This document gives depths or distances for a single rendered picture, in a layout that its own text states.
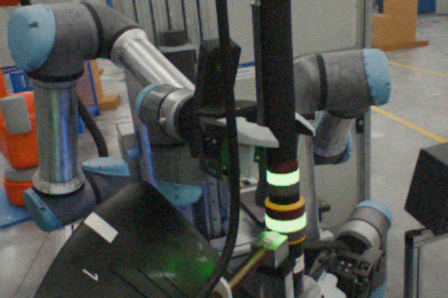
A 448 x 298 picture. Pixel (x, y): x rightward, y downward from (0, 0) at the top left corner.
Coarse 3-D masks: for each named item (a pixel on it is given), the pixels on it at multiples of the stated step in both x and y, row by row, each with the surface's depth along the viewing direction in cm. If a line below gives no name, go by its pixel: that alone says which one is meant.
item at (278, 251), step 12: (276, 240) 46; (252, 252) 46; (276, 252) 45; (288, 252) 48; (264, 264) 46; (276, 264) 45; (288, 264) 46; (264, 276) 49; (276, 276) 46; (288, 276) 48; (264, 288) 49; (276, 288) 48; (288, 288) 48; (312, 288) 52
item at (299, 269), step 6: (294, 246) 49; (300, 246) 49; (294, 252) 49; (300, 252) 49; (300, 258) 50; (300, 264) 50; (294, 270) 50; (300, 270) 50; (294, 276) 50; (300, 276) 50; (294, 282) 50; (300, 282) 51; (294, 288) 50; (300, 288) 51; (294, 294) 51; (300, 294) 51
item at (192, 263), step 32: (128, 192) 49; (128, 224) 46; (160, 224) 48; (192, 224) 52; (64, 256) 39; (96, 256) 41; (128, 256) 43; (160, 256) 45; (192, 256) 48; (64, 288) 37; (128, 288) 41; (160, 288) 43; (192, 288) 45
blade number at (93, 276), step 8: (80, 264) 39; (88, 264) 40; (80, 272) 39; (88, 272) 39; (96, 272) 40; (104, 272) 41; (88, 280) 39; (96, 280) 40; (104, 280) 40; (96, 288) 39
